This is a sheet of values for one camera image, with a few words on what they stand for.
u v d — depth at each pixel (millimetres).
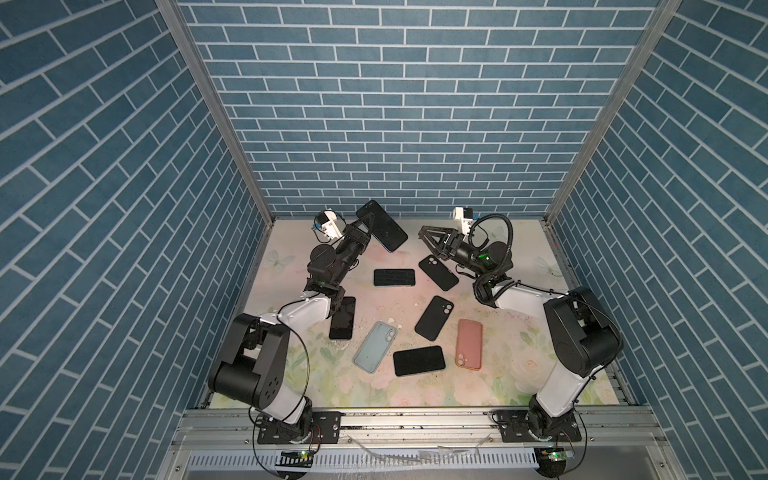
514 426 737
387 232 772
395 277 1073
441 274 1077
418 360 845
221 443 722
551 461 718
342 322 916
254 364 443
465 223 756
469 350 873
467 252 727
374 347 893
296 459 722
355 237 708
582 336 485
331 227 736
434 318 938
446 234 710
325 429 736
